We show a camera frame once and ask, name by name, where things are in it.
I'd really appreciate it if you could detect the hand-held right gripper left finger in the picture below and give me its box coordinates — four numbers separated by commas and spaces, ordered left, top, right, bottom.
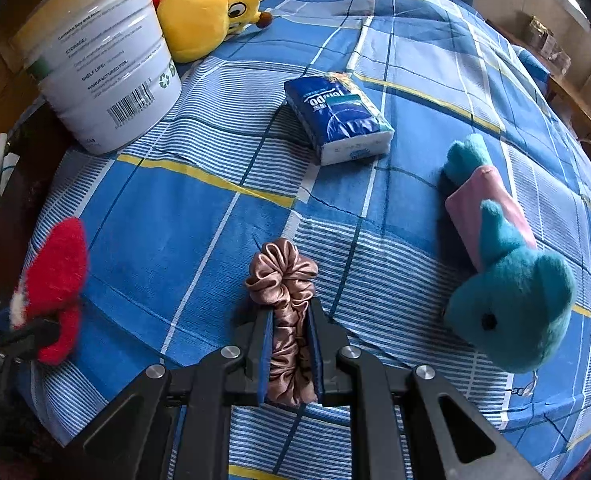
65, 310, 276, 480

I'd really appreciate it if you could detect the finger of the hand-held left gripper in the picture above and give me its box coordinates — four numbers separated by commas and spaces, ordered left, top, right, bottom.
0, 317, 68, 361

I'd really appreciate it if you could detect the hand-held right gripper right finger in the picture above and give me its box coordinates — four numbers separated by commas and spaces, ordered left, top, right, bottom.
305, 297, 546, 480

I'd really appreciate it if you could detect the red fuzzy plush item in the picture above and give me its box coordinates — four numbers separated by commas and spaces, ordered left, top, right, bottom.
9, 216, 90, 366

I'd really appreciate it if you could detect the pink satin scrunchie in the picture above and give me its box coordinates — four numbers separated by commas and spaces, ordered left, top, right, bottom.
244, 237, 321, 408

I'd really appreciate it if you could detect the white tin can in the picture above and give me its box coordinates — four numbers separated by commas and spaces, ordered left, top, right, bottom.
12, 0, 183, 156

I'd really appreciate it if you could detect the blue plaid blanket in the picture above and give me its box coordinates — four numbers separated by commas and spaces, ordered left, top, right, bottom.
18, 0, 591, 480

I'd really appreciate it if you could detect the blue plush toy pink shirt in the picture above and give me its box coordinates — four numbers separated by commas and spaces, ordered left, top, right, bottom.
440, 132, 579, 396

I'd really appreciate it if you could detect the blue tissue pack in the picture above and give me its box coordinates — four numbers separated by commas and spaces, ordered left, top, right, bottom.
282, 72, 395, 167

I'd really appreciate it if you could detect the yellow giraffe plush toy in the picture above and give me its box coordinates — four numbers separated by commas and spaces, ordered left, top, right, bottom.
142, 0, 281, 64

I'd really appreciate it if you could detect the blue plaid pillow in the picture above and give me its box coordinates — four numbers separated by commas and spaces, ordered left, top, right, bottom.
513, 45, 551, 91

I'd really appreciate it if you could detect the wooden desk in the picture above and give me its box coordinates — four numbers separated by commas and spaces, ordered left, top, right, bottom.
545, 72, 591, 161

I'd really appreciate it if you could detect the clear desk organizer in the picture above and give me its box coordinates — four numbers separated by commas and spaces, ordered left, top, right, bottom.
525, 15, 571, 72

